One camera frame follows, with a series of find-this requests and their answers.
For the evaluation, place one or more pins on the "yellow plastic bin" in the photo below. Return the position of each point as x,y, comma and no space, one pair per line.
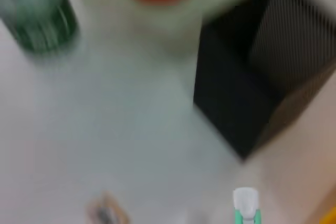
329,217

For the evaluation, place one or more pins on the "clear water bottle green label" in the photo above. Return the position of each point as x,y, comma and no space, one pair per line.
39,19

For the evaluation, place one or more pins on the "translucent green fruit bowl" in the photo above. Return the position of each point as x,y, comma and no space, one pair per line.
168,22

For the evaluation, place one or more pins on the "black mesh pen holder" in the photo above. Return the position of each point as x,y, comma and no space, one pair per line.
236,82

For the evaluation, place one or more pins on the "beige eraser with barcode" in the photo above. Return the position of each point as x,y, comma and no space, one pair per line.
106,209

